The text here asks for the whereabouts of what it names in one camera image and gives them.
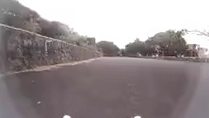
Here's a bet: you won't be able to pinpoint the dark asphalt road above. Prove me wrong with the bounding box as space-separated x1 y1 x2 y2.
0 51 209 118

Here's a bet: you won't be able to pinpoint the pale kerb strip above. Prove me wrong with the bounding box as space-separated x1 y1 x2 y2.
0 52 104 83

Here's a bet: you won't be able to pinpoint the group of trees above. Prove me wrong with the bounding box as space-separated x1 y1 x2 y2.
96 26 201 60

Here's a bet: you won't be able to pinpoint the pale building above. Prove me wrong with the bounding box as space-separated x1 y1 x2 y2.
187 43 209 59

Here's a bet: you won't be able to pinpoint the grey stone wall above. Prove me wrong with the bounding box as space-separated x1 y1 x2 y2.
0 21 104 79

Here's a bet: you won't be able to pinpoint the trees above wall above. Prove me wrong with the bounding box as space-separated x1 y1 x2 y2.
0 0 100 49

